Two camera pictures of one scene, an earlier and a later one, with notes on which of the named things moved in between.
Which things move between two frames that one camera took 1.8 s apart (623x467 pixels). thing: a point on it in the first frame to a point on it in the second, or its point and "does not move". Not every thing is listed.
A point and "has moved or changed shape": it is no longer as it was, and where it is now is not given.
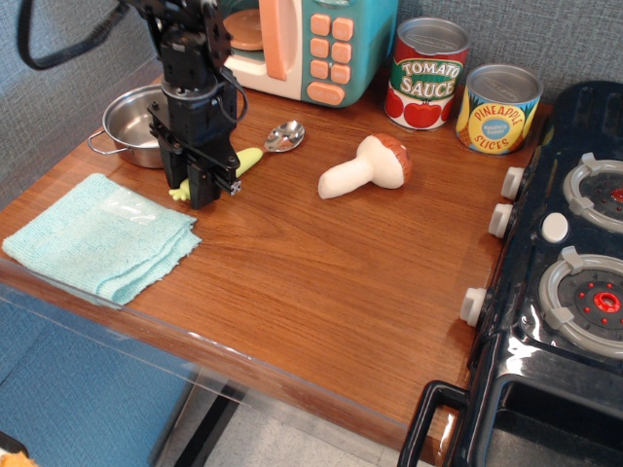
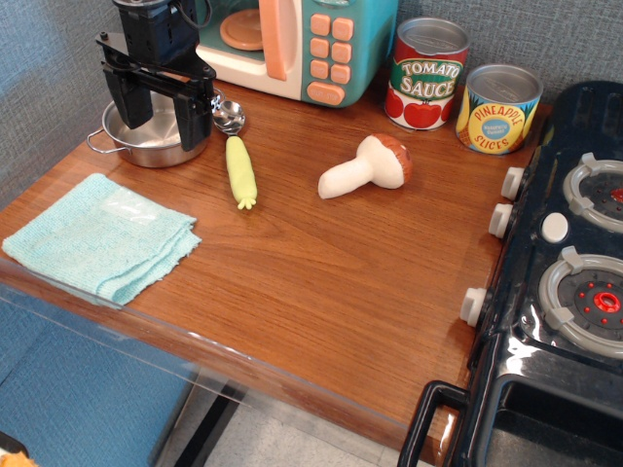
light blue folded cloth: (104, 237) does not move
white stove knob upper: (512, 182) does not move
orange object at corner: (16, 459) does not move
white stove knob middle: (499, 219) does not move
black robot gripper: (197, 122) to (158, 43)
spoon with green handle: (283, 136) has moved or changed shape
